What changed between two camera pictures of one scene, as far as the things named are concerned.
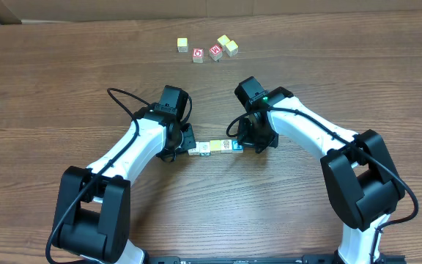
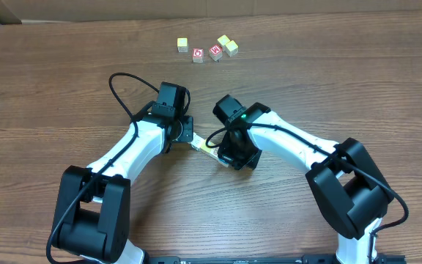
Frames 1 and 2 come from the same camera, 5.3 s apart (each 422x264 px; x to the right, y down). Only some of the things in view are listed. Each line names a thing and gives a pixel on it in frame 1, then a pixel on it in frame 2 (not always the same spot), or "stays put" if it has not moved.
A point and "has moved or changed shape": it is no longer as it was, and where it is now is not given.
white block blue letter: x=237 y=148 has moved or changed shape
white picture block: x=195 y=151 has moved or changed shape
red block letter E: x=215 y=52 stays put
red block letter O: x=198 y=56 stays put
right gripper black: x=256 y=139 → x=241 y=155
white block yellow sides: x=226 y=146 has moved or changed shape
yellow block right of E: x=231 y=48 stays put
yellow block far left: x=182 y=45 stays put
